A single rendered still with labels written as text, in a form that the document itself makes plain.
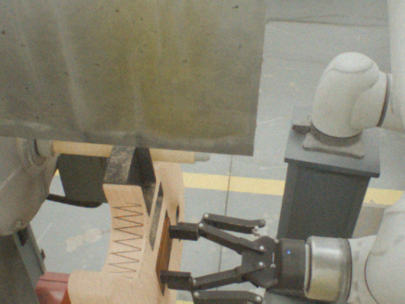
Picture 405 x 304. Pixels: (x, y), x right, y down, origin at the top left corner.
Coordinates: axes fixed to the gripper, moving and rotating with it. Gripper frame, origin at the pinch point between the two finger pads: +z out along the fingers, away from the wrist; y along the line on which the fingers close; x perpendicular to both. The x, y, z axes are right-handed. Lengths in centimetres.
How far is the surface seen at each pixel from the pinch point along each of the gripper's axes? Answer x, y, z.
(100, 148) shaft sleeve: 19.7, 3.5, 7.4
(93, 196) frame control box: -14.7, 18.5, 19.5
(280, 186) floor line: -125, 104, -28
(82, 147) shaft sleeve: 19.7, 3.5, 9.8
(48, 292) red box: -46, 10, 35
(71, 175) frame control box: -9.3, 19.4, 23.2
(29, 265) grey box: -33, 11, 36
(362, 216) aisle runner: -123, 89, -64
